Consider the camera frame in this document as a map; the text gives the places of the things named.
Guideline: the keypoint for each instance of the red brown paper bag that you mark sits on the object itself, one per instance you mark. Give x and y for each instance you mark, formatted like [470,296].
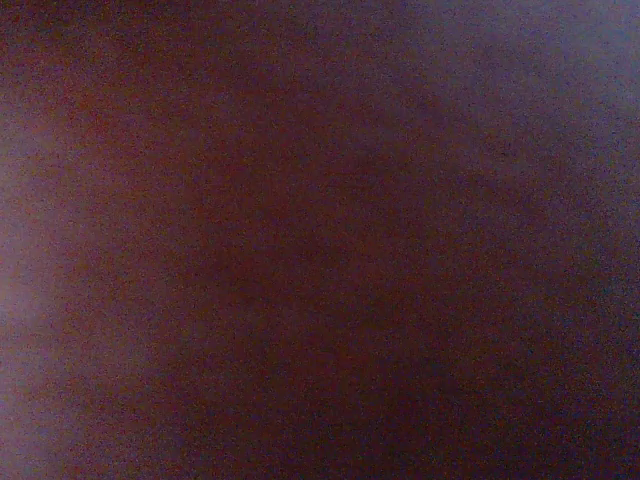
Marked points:
[319,239]

